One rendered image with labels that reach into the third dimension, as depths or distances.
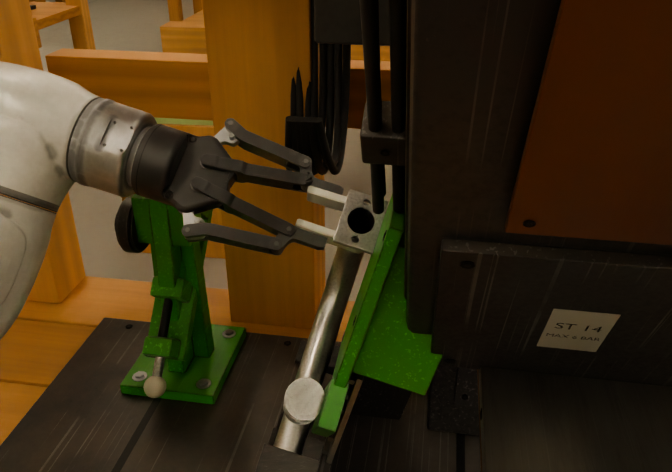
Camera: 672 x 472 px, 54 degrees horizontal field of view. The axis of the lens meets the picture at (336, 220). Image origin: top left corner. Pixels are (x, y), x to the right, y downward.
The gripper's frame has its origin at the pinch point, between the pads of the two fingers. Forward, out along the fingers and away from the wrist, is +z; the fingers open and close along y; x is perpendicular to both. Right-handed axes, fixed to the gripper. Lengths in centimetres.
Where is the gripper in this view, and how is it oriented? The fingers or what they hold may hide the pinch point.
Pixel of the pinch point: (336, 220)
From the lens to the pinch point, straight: 65.6
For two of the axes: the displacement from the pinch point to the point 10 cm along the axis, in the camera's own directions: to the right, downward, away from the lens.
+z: 9.5, 3.1, -0.3
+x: -0.6, 2.8, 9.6
